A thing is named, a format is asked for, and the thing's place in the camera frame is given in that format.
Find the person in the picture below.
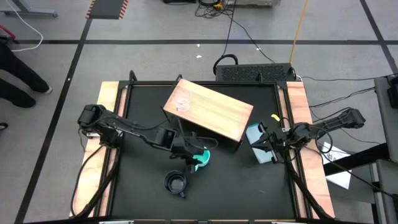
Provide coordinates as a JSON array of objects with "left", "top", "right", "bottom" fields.
[{"left": 0, "top": 42, "right": 53, "bottom": 109}]

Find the yellow cable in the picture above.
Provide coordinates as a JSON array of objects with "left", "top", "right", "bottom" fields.
[{"left": 289, "top": 0, "right": 310, "bottom": 65}]

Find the light blue cloth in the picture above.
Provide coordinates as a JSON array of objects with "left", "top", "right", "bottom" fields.
[{"left": 245, "top": 123, "right": 276, "bottom": 164}]

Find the white cable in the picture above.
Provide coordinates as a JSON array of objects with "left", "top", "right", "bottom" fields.
[{"left": 4, "top": 0, "right": 44, "bottom": 52}]

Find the black computer case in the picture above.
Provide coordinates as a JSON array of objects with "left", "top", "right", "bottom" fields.
[{"left": 215, "top": 63, "right": 297, "bottom": 83}]

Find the black cable conduit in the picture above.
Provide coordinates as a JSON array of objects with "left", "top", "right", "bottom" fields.
[
  {"left": 70, "top": 144, "right": 123, "bottom": 218},
  {"left": 284, "top": 149, "right": 332, "bottom": 220}
]

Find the black mat with striped edge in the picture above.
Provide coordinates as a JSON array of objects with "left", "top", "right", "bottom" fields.
[{"left": 85, "top": 0, "right": 129, "bottom": 21}]

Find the teal plastic mug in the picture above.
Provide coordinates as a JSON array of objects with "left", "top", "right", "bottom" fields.
[{"left": 192, "top": 148, "right": 211, "bottom": 174}]

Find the clear glass mug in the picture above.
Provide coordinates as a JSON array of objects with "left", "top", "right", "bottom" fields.
[{"left": 174, "top": 90, "right": 192, "bottom": 112}]

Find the wooden table side board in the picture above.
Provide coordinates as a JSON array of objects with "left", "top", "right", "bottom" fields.
[
  {"left": 70, "top": 81, "right": 129, "bottom": 218},
  {"left": 277, "top": 81, "right": 336, "bottom": 218}
]

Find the black desk bar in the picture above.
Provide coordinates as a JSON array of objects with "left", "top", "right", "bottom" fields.
[{"left": 323, "top": 142, "right": 389, "bottom": 177}]

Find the black device on desk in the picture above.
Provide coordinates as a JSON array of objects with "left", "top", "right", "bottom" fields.
[{"left": 387, "top": 74, "right": 398, "bottom": 109}]

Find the grey desk foot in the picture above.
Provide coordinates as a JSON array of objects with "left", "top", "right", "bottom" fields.
[{"left": 0, "top": 0, "right": 59, "bottom": 19}]

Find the dark blue enamel mug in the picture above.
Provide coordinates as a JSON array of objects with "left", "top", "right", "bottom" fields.
[{"left": 164, "top": 170, "right": 188, "bottom": 199}]

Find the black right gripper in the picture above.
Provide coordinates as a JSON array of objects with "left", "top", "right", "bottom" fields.
[{"left": 249, "top": 123, "right": 295, "bottom": 165}]

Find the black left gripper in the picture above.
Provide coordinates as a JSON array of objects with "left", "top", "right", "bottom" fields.
[{"left": 169, "top": 130, "right": 208, "bottom": 174}]

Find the black floor cable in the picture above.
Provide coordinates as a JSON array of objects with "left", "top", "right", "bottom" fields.
[
  {"left": 298, "top": 75, "right": 389, "bottom": 82},
  {"left": 213, "top": 0, "right": 239, "bottom": 75},
  {"left": 309, "top": 86, "right": 377, "bottom": 109},
  {"left": 231, "top": 17, "right": 277, "bottom": 65}
]

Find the grey desk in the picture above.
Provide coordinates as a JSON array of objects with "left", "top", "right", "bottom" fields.
[{"left": 374, "top": 76, "right": 398, "bottom": 224}]

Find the tangle of cables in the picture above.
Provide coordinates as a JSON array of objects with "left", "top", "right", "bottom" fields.
[{"left": 194, "top": 0, "right": 236, "bottom": 19}]

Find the white paper sheet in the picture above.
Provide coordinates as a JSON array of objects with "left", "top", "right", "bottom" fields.
[{"left": 320, "top": 142, "right": 352, "bottom": 190}]

